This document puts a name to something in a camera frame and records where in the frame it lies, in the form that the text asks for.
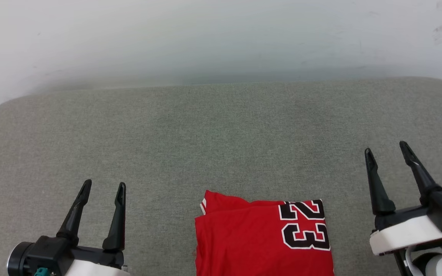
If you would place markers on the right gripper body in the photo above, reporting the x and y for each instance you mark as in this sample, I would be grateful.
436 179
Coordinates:
405 234

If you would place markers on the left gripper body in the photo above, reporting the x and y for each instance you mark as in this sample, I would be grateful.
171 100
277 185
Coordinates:
52 255

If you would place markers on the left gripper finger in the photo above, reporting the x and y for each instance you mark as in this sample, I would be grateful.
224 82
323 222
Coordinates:
73 222
117 230

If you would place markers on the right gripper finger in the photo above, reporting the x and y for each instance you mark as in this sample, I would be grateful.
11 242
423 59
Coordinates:
422 180
380 195

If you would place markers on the red basketball jersey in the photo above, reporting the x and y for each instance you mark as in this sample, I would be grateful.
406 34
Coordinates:
244 241

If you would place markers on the grey fabric sofa seat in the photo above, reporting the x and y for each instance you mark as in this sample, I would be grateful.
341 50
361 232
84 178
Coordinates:
221 134

